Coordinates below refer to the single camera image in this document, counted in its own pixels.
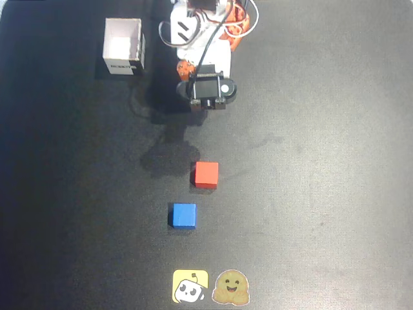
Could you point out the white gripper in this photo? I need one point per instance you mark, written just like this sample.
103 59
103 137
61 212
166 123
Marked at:
186 70

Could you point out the red cube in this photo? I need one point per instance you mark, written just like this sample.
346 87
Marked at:
206 174

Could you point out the yellow robot sticker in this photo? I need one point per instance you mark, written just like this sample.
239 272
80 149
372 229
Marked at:
190 285

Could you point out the blue cube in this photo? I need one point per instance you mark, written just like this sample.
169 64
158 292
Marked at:
184 215

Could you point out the black oval webcam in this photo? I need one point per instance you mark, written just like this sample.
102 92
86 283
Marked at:
209 89

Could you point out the black table mat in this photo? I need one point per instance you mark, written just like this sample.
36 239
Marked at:
322 161

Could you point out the white open cardboard box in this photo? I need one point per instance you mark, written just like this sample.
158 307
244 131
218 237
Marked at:
122 45

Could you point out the hugging face emoji sticker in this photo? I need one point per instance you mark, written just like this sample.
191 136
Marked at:
230 287

